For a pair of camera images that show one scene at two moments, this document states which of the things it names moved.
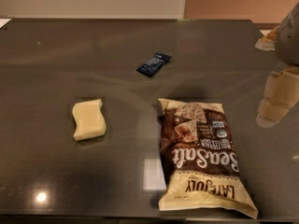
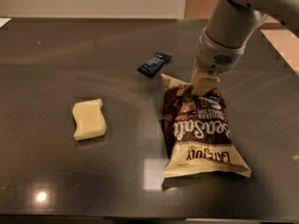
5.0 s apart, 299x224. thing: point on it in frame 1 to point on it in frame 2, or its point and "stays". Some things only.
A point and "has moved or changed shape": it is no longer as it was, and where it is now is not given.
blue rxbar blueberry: [154, 63] stays
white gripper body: [289, 44] to [214, 56]
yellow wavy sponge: [89, 119] stays
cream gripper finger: [281, 93] to [202, 81]
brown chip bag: [199, 162] has moved or changed shape
